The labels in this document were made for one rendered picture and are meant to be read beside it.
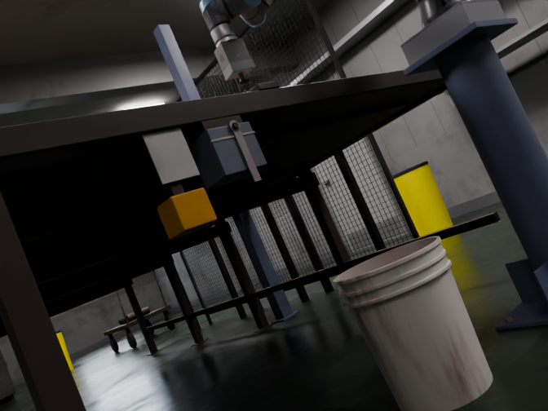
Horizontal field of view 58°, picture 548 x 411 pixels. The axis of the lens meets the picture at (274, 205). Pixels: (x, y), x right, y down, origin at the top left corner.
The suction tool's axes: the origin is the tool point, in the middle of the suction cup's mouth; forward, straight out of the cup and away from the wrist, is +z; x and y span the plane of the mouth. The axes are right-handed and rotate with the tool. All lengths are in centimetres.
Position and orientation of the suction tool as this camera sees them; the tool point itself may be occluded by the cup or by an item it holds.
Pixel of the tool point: (246, 86)
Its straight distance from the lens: 164.4
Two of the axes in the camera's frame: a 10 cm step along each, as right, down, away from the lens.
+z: 4.0, 9.1, -0.8
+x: 4.3, -2.6, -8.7
